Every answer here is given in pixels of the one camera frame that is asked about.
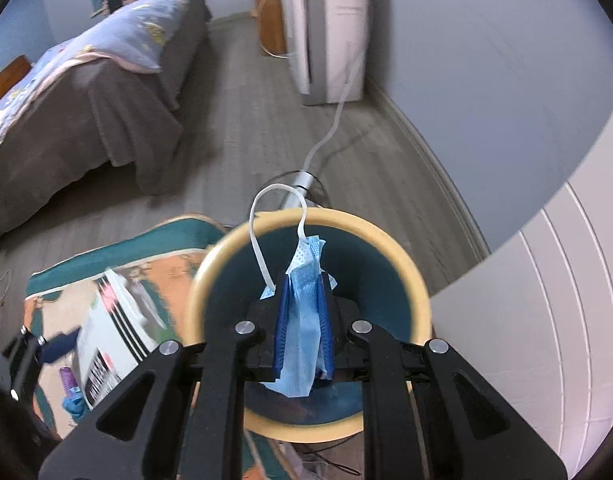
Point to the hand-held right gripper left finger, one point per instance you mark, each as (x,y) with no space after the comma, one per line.
(281,330)

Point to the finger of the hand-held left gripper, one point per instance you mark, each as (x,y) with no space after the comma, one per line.
(61,347)

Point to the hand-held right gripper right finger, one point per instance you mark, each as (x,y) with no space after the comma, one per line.
(327,340)

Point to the blue face mask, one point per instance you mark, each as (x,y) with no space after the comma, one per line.
(301,320)

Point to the white printed carton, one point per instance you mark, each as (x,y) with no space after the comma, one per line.
(111,340)

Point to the yellow-rimmed teal trash bin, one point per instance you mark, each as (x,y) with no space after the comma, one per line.
(381,280)

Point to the purple tube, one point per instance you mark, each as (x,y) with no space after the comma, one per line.
(68,379)

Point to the blue wrapper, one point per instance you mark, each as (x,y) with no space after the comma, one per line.
(75,404)

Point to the patterned teal orange rug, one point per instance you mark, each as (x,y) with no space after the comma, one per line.
(171,270)

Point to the bed with brown cover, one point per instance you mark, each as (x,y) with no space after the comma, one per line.
(86,125)

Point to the wooden headboard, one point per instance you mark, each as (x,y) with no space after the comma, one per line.
(6,77)

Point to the white air purifier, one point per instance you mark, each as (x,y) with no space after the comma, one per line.
(336,35)

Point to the wooden cabinet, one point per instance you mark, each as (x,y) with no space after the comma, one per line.
(271,20)

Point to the blue printed blanket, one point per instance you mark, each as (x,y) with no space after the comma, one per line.
(121,35)

